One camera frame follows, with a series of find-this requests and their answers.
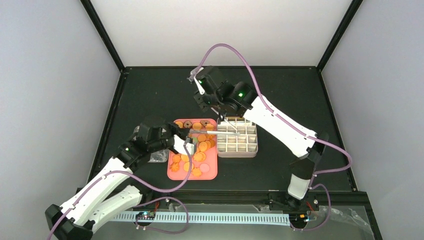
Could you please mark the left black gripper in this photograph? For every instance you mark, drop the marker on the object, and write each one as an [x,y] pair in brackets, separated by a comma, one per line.
[180,132]

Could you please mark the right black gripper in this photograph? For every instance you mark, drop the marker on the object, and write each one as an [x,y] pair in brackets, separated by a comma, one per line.
[204,105]

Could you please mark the metal tongs white handle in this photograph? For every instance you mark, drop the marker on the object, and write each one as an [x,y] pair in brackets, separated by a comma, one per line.
[208,126]

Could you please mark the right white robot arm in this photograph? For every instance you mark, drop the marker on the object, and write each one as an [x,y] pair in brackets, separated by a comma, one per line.
[249,104]

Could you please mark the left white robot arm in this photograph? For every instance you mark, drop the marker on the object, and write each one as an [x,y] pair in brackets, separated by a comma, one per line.
[83,214]

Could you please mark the pink cookie tray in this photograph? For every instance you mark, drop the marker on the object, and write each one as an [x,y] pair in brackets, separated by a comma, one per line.
[206,152]

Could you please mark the pink round cookie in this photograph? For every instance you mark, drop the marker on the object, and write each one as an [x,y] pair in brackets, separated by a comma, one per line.
[204,168]

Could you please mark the beige compartment box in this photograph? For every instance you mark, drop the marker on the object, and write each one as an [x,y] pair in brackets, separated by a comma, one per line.
[242,146]

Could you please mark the chocolate ring cookie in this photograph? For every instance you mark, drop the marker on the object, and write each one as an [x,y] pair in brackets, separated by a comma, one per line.
[188,124]

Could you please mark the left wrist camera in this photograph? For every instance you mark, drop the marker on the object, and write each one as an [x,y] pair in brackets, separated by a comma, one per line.
[189,146]

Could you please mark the light blue slotted cable duct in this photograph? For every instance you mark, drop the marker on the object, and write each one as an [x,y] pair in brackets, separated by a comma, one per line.
[277,219]

